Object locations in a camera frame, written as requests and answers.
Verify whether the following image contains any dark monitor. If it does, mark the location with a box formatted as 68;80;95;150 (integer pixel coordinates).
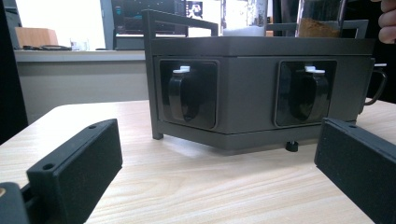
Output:
111;0;190;35

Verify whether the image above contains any spice jar with white lid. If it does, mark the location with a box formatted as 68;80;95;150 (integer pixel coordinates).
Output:
294;0;347;39

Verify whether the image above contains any black rack knob white marker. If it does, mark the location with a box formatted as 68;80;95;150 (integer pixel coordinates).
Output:
167;65;201;123
287;64;331;122

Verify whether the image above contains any grey counter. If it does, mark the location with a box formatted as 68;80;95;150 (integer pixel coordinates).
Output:
13;49;151;125

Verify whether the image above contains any wooden box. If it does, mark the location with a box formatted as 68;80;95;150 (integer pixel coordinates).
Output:
14;26;59;49

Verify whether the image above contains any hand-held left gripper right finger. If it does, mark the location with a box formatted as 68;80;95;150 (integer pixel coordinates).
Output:
314;117;396;224

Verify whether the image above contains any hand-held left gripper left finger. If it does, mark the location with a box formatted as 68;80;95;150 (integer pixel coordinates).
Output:
26;119;123;224

